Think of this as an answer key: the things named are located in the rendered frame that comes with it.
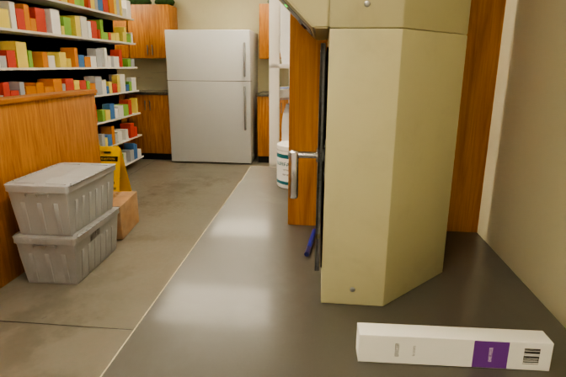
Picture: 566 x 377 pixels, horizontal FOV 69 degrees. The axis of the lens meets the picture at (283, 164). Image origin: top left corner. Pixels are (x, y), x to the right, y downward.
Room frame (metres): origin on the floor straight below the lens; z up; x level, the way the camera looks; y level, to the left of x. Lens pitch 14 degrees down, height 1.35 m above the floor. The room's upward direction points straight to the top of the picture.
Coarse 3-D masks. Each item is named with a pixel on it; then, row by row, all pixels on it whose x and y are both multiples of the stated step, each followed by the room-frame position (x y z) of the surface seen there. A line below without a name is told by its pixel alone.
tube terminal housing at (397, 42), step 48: (336, 0) 0.66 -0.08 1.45; (384, 0) 0.66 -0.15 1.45; (432, 0) 0.70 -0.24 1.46; (336, 48) 0.66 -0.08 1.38; (384, 48) 0.66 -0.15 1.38; (432, 48) 0.71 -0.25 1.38; (336, 96) 0.66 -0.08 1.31; (384, 96) 0.66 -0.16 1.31; (432, 96) 0.72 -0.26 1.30; (336, 144) 0.66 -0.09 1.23; (384, 144) 0.66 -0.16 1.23; (432, 144) 0.73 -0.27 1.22; (336, 192) 0.66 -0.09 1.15; (384, 192) 0.66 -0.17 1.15; (432, 192) 0.74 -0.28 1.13; (336, 240) 0.66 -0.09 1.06; (384, 240) 0.66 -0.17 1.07; (432, 240) 0.75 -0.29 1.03; (336, 288) 0.66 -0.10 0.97; (384, 288) 0.66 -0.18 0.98
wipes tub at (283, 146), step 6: (282, 144) 1.41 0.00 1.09; (288, 144) 1.40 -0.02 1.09; (282, 150) 1.38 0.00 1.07; (288, 150) 1.36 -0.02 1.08; (282, 156) 1.38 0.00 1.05; (282, 162) 1.38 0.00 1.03; (288, 162) 1.36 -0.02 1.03; (282, 168) 1.38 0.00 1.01; (282, 174) 1.38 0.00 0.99; (282, 180) 1.38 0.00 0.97; (282, 186) 1.38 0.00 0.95
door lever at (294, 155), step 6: (294, 150) 0.72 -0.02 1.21; (288, 156) 0.72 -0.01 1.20; (294, 156) 0.72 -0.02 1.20; (300, 156) 0.72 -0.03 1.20; (306, 156) 0.72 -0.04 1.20; (312, 156) 0.71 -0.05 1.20; (294, 162) 0.72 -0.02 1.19; (294, 168) 0.72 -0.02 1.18; (294, 174) 0.71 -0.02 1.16; (294, 180) 0.72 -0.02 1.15; (294, 186) 0.72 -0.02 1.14; (294, 192) 0.72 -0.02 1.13; (294, 198) 0.72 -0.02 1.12
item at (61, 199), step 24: (48, 168) 2.74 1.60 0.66; (72, 168) 2.75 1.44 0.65; (96, 168) 2.76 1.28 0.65; (24, 192) 2.34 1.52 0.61; (48, 192) 2.32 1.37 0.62; (72, 192) 2.39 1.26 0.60; (96, 192) 2.65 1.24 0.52; (24, 216) 2.37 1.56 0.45; (48, 216) 2.35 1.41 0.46; (72, 216) 2.38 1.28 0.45; (96, 216) 2.65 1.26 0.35
